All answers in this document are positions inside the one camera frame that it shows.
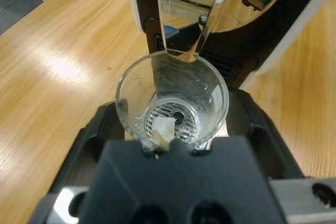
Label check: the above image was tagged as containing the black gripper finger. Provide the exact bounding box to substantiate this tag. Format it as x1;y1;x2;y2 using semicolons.
49;102;125;193
226;89;305;180

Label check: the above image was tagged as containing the clear drinking glass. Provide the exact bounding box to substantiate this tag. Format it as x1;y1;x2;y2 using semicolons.
115;51;229;154

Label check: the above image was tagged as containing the white paper scrap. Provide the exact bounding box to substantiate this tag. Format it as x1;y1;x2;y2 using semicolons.
153;117;176;146

